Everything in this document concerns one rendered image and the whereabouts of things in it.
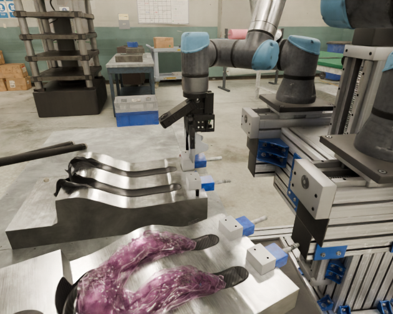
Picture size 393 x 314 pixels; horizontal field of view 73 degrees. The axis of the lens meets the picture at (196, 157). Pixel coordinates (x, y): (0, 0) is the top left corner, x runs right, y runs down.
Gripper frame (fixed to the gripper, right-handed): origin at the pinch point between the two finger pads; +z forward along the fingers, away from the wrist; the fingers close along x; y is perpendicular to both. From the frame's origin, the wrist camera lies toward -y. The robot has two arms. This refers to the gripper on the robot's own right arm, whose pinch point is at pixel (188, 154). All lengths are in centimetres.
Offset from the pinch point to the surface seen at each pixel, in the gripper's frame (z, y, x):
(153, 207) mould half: 5.6, -12.7, -17.6
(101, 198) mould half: 2.1, -25.2, -16.2
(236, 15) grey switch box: -60, 220, 600
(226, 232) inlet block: 6.4, 3.6, -29.6
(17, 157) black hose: 4, -57, 18
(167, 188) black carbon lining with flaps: 5.2, -8.1, -10.0
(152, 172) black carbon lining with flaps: 5.4, -11.8, 0.8
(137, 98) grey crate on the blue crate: 61, -20, 340
